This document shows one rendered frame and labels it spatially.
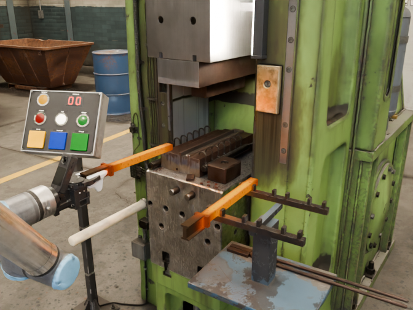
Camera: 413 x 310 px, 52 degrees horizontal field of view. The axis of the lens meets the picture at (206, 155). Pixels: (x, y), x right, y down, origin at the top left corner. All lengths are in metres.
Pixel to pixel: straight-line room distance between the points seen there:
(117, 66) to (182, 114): 4.35
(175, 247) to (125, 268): 1.00
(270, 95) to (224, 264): 0.62
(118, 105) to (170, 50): 4.75
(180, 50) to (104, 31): 8.24
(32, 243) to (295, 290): 0.80
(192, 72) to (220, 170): 0.38
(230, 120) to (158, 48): 0.62
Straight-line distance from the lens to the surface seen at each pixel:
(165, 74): 1.66
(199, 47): 1.55
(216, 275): 1.45
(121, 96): 6.33
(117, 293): 2.60
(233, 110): 2.08
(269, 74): 1.54
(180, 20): 1.59
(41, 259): 1.09
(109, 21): 9.70
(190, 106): 1.98
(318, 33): 1.49
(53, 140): 1.93
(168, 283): 1.97
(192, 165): 1.68
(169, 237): 1.82
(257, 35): 1.54
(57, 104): 1.97
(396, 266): 3.01
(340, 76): 1.86
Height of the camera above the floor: 1.57
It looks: 20 degrees down
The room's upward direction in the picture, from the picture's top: straight up
